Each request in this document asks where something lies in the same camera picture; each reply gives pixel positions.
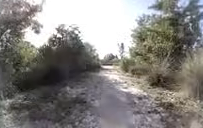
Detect dry pale grass clump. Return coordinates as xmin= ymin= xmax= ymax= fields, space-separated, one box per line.
xmin=179 ymin=49 xmax=203 ymax=101

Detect distant trees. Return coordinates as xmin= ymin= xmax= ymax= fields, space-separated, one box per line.
xmin=101 ymin=52 xmax=121 ymax=66

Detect row of green bushes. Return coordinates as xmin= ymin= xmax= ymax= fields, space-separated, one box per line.
xmin=0 ymin=0 xmax=102 ymax=101

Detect dry brown bush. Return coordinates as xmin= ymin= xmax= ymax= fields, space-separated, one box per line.
xmin=130 ymin=63 xmax=181 ymax=88

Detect grey dirt gravel path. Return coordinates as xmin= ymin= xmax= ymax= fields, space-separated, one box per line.
xmin=8 ymin=65 xmax=203 ymax=128

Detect tall green trees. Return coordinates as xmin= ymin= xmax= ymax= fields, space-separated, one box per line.
xmin=120 ymin=0 xmax=203 ymax=74

